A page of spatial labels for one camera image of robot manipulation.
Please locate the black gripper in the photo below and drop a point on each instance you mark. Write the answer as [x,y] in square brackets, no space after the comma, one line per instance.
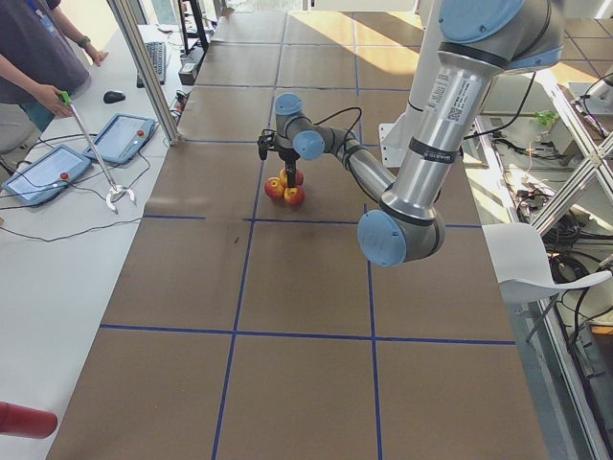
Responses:
[288,156]

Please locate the red yellow lone apple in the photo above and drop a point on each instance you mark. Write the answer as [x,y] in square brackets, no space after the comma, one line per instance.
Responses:
[284,178]

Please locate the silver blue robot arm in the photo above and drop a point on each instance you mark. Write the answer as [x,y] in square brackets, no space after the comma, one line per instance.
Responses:
[480,40]

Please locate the person's left hand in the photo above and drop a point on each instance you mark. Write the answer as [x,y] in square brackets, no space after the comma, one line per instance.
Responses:
[96,55]

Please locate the person's right hand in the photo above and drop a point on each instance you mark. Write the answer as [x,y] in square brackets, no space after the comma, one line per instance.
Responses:
[50,97]

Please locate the red yellow apple back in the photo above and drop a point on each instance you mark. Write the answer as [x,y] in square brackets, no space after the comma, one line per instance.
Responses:
[299,178]

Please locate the red yellow apple left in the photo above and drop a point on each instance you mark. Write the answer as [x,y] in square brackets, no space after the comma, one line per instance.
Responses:
[274,188]

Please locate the red yellow apple front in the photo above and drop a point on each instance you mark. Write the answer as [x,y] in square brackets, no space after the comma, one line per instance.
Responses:
[294,196]

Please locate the blue teach pendant far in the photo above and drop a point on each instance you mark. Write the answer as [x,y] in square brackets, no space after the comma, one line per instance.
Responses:
[123,137]

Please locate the blue teach pendant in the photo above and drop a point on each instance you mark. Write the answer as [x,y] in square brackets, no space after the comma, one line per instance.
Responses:
[46,177]
[123,137]

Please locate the reacher grabber stick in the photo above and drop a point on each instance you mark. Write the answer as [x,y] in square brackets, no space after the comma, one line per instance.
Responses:
[115,189]

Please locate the black keyboard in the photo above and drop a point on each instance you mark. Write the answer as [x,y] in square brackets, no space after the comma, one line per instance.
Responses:
[157,54]

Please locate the black computer mouse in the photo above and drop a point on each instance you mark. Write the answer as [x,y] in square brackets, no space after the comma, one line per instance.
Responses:
[113,97]

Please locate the blue teach pendant near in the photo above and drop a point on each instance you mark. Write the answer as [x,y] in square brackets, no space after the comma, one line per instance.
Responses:
[46,177]

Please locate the white plastic chair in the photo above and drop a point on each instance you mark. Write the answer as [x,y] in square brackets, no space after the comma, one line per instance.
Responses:
[522,267]

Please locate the person in purple shirt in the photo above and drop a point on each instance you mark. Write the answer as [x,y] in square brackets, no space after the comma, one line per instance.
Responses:
[35,49]

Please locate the red cylinder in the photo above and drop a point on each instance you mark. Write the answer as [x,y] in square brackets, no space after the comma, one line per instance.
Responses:
[27,422]

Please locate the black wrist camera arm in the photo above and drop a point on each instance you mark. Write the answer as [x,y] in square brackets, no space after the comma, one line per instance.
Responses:
[267,142]

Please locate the aluminium frame post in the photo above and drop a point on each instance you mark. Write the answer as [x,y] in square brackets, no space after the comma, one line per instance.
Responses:
[127,23]

